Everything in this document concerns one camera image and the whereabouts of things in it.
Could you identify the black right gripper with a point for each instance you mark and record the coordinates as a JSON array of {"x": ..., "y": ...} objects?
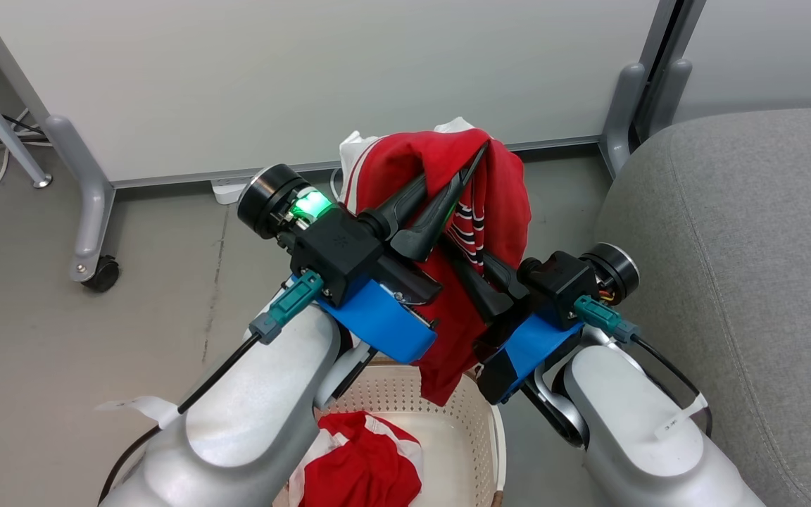
[{"x": 557, "y": 282}]

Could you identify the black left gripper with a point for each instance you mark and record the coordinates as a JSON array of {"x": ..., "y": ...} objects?
[{"x": 335, "y": 246}]

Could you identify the red garment with striped collar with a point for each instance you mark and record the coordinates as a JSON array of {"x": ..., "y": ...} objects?
[{"x": 405, "y": 158}]

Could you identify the cream perforated laundry basket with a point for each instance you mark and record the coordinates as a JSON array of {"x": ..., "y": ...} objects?
[{"x": 462, "y": 422}]

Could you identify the wide white partition panel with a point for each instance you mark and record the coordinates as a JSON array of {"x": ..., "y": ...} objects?
[{"x": 307, "y": 70}]

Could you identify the small white floor adapter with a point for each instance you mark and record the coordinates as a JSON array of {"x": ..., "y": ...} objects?
[{"x": 228, "y": 191}]

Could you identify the red garment with white trim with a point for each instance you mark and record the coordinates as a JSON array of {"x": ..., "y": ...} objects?
[{"x": 363, "y": 468}]

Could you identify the grey fabric sofa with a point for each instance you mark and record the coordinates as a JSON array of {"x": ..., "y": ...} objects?
[{"x": 750, "y": 267}]

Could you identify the grey partition foot with caster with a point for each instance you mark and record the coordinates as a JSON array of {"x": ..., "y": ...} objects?
[{"x": 92, "y": 211}]

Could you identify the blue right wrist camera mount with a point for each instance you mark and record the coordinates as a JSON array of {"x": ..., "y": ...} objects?
[{"x": 532, "y": 345}]

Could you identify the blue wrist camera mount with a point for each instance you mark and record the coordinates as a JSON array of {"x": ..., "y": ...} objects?
[
  {"x": 532, "y": 345},
  {"x": 377, "y": 320}
]

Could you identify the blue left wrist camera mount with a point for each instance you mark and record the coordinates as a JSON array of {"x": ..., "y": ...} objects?
[{"x": 377, "y": 320}]

